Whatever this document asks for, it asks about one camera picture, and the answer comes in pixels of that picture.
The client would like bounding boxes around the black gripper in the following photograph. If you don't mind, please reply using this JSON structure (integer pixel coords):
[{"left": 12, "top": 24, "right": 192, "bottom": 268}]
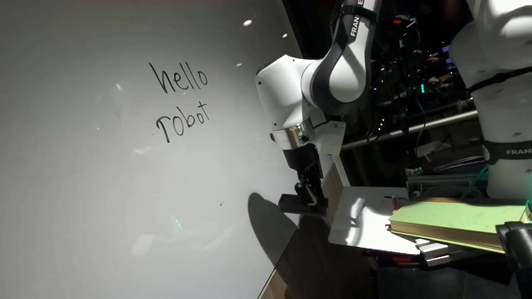
[{"left": 283, "top": 144, "right": 322, "bottom": 207}]

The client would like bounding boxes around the black whiteboard eraser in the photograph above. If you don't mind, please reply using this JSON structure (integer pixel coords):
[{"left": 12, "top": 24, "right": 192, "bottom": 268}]
[{"left": 278, "top": 195, "right": 327, "bottom": 215}]

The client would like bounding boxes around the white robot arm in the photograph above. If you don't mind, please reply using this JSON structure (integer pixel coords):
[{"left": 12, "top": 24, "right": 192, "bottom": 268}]
[{"left": 254, "top": 0, "right": 382, "bottom": 215}]

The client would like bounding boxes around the large white whiteboard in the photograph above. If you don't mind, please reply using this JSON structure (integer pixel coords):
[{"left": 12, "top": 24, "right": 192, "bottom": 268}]
[{"left": 0, "top": 0, "right": 298, "bottom": 299}]

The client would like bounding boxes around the small white tray board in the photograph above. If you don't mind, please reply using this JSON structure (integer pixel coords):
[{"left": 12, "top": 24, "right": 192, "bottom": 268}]
[{"left": 327, "top": 187, "right": 420, "bottom": 257}]

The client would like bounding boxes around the red white marker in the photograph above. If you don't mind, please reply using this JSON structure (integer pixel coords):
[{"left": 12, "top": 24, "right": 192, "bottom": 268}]
[{"left": 383, "top": 195, "right": 410, "bottom": 212}]

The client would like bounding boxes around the green book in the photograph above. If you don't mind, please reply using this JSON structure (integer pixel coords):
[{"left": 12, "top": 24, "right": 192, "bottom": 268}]
[{"left": 388, "top": 198, "right": 530, "bottom": 255}]

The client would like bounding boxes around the metal rail bar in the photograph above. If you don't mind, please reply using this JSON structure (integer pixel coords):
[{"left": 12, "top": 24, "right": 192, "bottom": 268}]
[{"left": 342, "top": 110, "right": 476, "bottom": 150}]

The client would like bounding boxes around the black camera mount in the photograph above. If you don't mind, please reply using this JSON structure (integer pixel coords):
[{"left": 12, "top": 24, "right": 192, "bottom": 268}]
[{"left": 496, "top": 222, "right": 532, "bottom": 299}]

